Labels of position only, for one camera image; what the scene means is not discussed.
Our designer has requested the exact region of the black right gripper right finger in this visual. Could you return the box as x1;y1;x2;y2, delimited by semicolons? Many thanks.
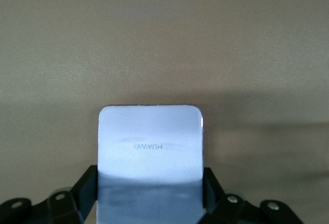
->
197;166;303;224

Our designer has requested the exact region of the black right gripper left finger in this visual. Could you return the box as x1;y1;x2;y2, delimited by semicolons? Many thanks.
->
0;164;100;224

